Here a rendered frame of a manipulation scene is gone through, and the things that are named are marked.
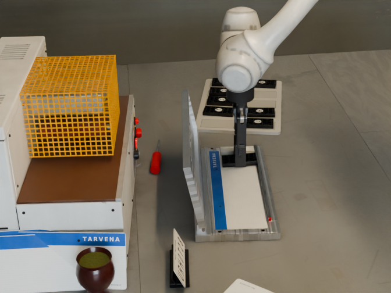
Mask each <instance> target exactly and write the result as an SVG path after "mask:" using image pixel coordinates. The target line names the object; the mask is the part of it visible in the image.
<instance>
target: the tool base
mask: <svg viewBox="0 0 391 293"><path fill-rule="evenodd" d="M209 151H220V148H214V149H210V148H208V147H204V148H201V156H202V173H203V178H202V180H203V183H204V200H205V222H206V228H202V229H199V228H198V223H197V219H196V215H195V213H194V222H195V241H196V242H215V241H253V240H280V227H279V222H278V217H277V214H276V209H275V204H274V200H273V195H272V190H271V185H270V182H269V177H268V172H267V169H266V163H265V158H264V153H263V150H262V146H257V151H258V156H259V159H260V165H261V170H262V175H263V179H264V184H265V190H266V195H267V198H268V204H269V210H270V213H271V221H268V217H267V213H266V208H265V202H264V197H263V193H262V188H261V182H260V177H259V172H258V167H257V165H256V168H257V174H258V180H259V184H260V189H261V195H262V201H263V205H264V211H265V216H266V222H267V226H268V228H254V229H234V230H215V226H214V211H213V204H212V190H211V176H210V168H209V153H208V152H209ZM261 230H265V231H261ZM218 231H221V233H219V232H218Z"/></svg>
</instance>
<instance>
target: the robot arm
mask: <svg viewBox="0 0 391 293"><path fill-rule="evenodd" d="M318 1H319V0H288V1H287V2H286V4H285V5H284V6H283V8H282V9H281V10H280V11H279V12H278V13H277V14H276V15H275V16H274V17H273V18H272V19H271V20H270V21H269V22H267V24H266V25H264V26H262V27H261V26H260V21H259V18H258V15H257V13H256V11H255V10H253V9H250V8H247V7H242V6H241V7H236V8H232V9H229V10H227V11H226V13H225V16H224V18H223V22H222V27H221V34H220V49H219V52H218V54H217V57H216V66H215V67H216V75H217V78H218V80H219V82H220V83H222V84H223V86H224V87H226V97H227V99H228V100H229V101H231V102H234V103H233V115H234V127H233V128H234V134H236V135H234V154H235V167H246V146H247V144H246V125H247V113H248V106H247V103H248V102H250V101H252V100H253V99H254V87H255V86H256V85H257V82H258V80H259V79H261V77H262V76H263V74H264V73H265V72H266V70H267V69H268V67H269V66H270V65H271V64H272V63H273V56H274V53H275V50H276V49H277V47H278V46H279V45H280V44H281V43H282V42H283V41H284V39H285V38H286V37H287V36H288V35H289V34H290V33H291V32H292V31H293V30H294V29H295V28H296V26H297V25H298V24H299V22H301V21H302V19H303V18H304V17H305V16H306V14H307V13H308V12H309V11H310V10H311V9H312V7H313V6H314V5H315V4H316V3H317V2H318Z"/></svg>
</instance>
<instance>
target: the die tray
mask: <svg viewBox="0 0 391 293"><path fill-rule="evenodd" d="M210 87H213V86H212V79H207V80H206V82H205V87H204V91H203V94H202V98H201V103H200V107H199V110H198V115H197V119H196V125H197V129H198V132H199V133H231V134H234V128H233V127H234V116H233V117H222V116H204V115H202V112H203V110H204V108H205V106H213V105H207V99H208V96H209V91H210ZM281 101H282V82H281V81H276V88H275V89H274V88H254V99H253V100H252V101H250V102H248V103H247V106H248V108H275V117H248V118H266V119H273V129H272V128H246V134H264V135H279V134H280V129H281ZM220 107H230V108H232V106H220Z"/></svg>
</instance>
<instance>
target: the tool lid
mask: <svg viewBox="0 0 391 293"><path fill-rule="evenodd" d="M182 141H183V171H184V175H185V178H186V182H187V186H188V189H189V193H190V197H191V201H192V204H193V208H194V212H195V216H196V219H197V223H198V228H199V229H202V228H206V222H205V200H204V183H203V180H202V178H203V173H202V156H201V141H200V136H199V133H198V129H197V125H196V120H195V117H194V113H193V108H192V105H191V101H190V96H189V92H188V89H186V90H182Z"/></svg>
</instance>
